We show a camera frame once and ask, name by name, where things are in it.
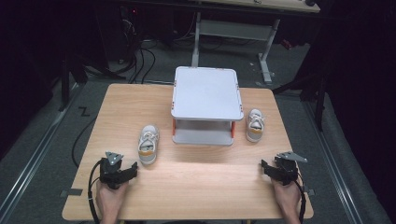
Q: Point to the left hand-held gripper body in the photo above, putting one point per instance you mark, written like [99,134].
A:
[110,174]

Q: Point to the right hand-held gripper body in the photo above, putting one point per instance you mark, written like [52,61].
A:
[286,172]

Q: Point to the small white sneaker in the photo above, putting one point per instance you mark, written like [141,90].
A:
[255,126]
[148,146]

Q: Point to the white two-tier shoe rack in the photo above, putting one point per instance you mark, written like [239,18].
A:
[207,93]

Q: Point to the person's right hand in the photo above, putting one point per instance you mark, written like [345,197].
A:
[288,197]

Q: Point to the person's left hand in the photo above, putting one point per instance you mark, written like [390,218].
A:
[110,199]

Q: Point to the grey tape strip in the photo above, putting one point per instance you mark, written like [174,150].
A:
[72,192]

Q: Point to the black metal stand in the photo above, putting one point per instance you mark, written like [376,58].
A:
[67,81]
[319,99]

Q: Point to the red object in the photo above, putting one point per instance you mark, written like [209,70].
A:
[287,44]

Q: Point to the white-framed desk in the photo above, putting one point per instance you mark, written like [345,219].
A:
[236,29]

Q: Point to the metal floor rail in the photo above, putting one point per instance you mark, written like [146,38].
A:
[334,161]
[34,149]

